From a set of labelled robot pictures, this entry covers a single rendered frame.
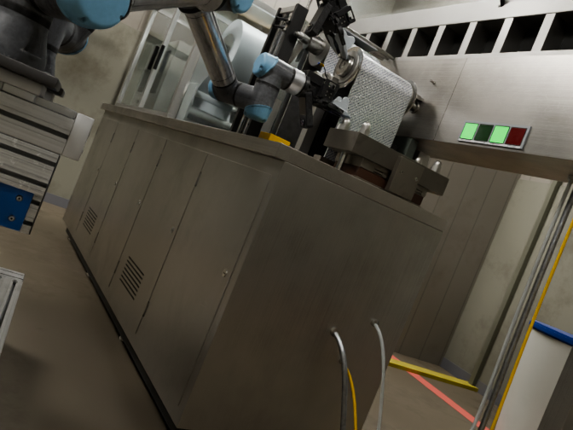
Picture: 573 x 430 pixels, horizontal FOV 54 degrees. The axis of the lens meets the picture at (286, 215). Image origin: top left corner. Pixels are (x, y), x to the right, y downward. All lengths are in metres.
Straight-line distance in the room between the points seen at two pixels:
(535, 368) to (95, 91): 3.79
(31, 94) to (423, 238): 1.17
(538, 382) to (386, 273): 1.67
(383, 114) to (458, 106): 0.25
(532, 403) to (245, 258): 2.13
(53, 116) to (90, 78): 3.78
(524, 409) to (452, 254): 1.57
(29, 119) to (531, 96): 1.33
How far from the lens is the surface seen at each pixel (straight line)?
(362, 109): 1.89
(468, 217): 4.50
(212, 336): 1.52
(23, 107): 1.19
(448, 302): 4.57
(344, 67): 1.90
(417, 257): 1.80
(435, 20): 2.28
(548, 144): 1.68
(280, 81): 1.69
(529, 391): 3.28
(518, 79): 1.85
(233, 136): 1.72
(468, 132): 1.87
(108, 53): 4.98
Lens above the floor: 0.77
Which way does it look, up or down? 2 degrees down
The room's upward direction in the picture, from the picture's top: 22 degrees clockwise
